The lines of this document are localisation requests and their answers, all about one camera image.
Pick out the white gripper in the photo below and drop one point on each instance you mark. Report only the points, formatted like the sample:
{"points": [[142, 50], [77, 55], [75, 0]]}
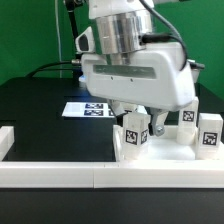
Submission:
{"points": [[138, 67]]}

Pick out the white square tabletop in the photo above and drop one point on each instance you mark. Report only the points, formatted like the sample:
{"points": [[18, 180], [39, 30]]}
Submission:
{"points": [[164, 147]]}

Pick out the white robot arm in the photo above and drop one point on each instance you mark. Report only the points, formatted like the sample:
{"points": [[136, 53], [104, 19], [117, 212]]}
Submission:
{"points": [[137, 14]]}

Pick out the white marker base sheet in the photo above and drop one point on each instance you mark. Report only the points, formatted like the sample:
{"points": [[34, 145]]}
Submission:
{"points": [[91, 110]]}

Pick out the white U-shaped obstacle fence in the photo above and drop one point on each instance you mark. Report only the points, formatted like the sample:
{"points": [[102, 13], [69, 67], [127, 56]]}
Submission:
{"points": [[121, 174]]}

